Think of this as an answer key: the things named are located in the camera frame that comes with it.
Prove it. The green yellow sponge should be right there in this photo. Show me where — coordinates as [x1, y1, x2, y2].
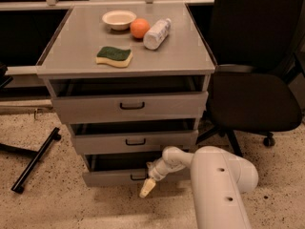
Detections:
[95, 47, 132, 68]

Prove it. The white plastic bottle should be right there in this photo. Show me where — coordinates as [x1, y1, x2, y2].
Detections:
[143, 18, 172, 50]

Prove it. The black office chair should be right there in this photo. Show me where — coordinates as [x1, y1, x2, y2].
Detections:
[197, 0, 303, 156]

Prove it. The grey middle drawer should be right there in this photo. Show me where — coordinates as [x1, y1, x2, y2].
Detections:
[71, 130, 198, 155]

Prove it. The grey drawer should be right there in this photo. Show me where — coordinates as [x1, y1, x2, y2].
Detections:
[52, 92, 208, 124]
[71, 130, 198, 155]
[83, 151, 162, 187]

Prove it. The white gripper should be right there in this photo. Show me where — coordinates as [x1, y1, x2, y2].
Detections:
[139, 159, 167, 198]

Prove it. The grey drawer cabinet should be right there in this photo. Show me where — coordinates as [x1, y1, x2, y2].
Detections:
[35, 2, 218, 179]

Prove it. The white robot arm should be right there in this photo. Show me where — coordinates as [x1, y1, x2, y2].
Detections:
[139, 146, 258, 229]

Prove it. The white bowl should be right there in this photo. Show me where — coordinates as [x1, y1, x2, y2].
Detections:
[102, 10, 136, 31]

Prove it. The grey top drawer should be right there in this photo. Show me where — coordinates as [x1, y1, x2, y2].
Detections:
[52, 92, 208, 124]

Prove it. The orange fruit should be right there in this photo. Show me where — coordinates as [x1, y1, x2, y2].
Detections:
[130, 18, 150, 39]

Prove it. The grey bottom drawer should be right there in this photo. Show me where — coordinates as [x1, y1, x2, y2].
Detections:
[83, 151, 162, 187]

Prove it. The black stand leg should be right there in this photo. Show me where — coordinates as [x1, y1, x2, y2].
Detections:
[0, 127, 61, 194]

